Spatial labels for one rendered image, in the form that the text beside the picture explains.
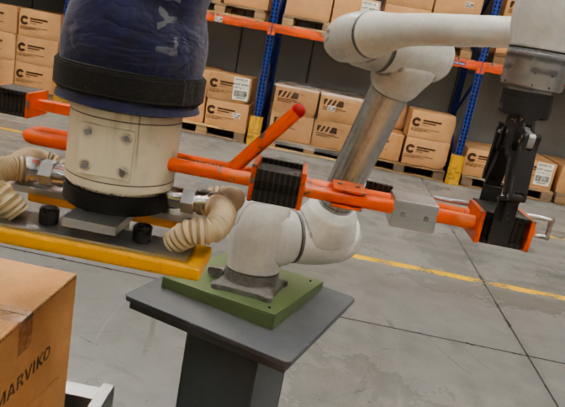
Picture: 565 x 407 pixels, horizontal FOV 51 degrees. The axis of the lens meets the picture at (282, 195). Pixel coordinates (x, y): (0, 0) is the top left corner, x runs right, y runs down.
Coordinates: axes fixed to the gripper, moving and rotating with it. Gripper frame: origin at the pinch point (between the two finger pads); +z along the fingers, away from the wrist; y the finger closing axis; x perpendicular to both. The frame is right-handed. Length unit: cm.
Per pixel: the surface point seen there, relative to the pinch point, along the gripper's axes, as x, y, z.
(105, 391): -67, -30, 66
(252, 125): -108, -696, 100
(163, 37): -53, 10, -19
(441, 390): 54, -167, 127
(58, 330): -72, -12, 41
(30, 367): -73, -1, 44
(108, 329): -108, -163, 127
